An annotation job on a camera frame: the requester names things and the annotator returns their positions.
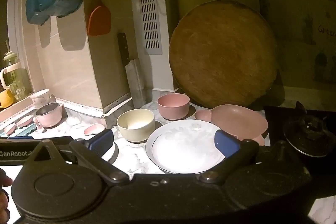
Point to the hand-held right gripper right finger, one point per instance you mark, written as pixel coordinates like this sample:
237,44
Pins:
225,144

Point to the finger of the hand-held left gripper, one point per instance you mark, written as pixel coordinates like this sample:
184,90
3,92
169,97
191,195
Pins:
63,145

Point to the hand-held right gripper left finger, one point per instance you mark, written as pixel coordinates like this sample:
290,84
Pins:
101,139

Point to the small pink heart dish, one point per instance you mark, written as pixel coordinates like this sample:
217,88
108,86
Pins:
94,130

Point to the pink bear-shaped plate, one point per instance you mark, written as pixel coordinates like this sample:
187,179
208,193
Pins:
236,121

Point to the cream bowl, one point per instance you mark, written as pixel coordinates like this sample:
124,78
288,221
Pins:
135,125

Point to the white plate with grey rim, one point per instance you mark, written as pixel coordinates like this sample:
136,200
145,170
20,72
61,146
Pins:
181,150

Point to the pink round bowl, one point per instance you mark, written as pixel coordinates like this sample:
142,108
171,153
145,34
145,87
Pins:
173,107

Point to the person's left hand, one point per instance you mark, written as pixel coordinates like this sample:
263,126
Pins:
4,181

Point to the blue dish rack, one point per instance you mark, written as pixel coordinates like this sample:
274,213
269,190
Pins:
22,132

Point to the pink pot with steel interior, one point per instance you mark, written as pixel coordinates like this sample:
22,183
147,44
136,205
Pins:
48,116

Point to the white floral cup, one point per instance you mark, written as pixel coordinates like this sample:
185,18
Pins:
40,98

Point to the yellow mug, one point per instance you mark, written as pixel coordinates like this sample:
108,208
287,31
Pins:
5,99

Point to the black gas stove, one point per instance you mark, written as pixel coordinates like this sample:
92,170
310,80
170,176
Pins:
278,121

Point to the cleaver knife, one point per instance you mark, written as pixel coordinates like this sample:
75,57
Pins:
132,74

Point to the glass pitcher green lid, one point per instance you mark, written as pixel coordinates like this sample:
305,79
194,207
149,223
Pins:
14,74

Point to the stove burner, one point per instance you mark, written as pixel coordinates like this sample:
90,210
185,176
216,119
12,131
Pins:
309,134

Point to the round wooden cutting board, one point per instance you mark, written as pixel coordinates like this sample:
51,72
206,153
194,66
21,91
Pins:
223,56

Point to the white vent grille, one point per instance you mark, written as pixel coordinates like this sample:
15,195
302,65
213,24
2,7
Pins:
149,16

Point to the plant print wall sticker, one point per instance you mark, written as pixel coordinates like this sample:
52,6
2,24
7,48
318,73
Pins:
323,29

